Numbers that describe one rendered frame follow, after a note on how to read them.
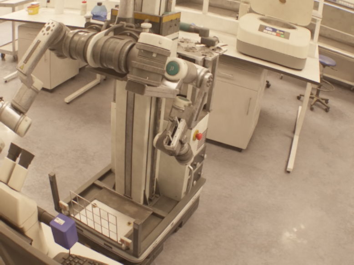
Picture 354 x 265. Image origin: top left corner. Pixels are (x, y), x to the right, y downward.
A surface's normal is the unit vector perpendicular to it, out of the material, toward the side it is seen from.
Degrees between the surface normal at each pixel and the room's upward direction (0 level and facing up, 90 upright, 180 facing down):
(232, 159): 0
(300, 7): 105
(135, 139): 90
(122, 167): 90
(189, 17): 90
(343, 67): 90
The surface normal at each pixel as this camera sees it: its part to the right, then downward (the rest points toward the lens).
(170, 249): 0.10, -0.87
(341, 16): -0.39, 0.28
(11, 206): -0.31, -0.06
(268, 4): -0.41, 0.62
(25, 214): 0.92, 0.21
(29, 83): 0.79, 0.43
